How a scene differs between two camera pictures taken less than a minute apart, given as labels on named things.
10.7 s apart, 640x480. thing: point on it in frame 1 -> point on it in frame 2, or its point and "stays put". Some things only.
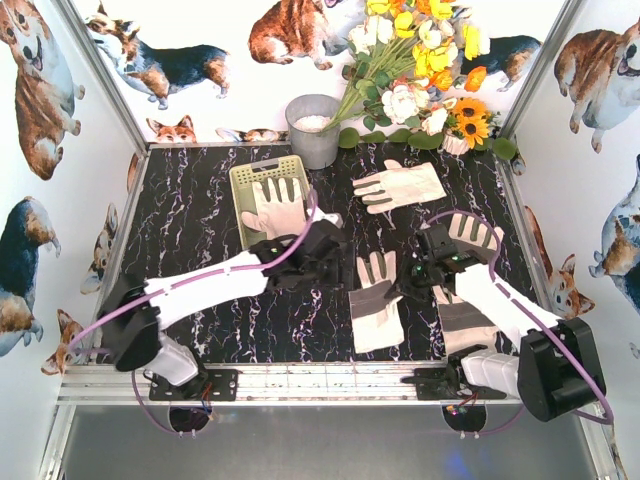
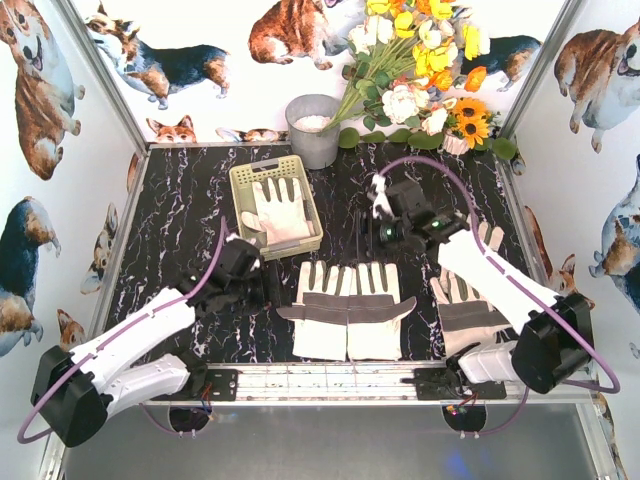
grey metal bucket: [306, 115] stays put
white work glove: [397, 186] -> [320, 311]
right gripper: [409, 282] -> [368, 232]
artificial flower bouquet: [407, 59] stays put
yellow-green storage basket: [243, 178] stays put
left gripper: [338, 260] -> [270, 282]
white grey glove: [464, 325] stays put
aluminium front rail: [269, 385] stays put
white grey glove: [281, 208] stays put
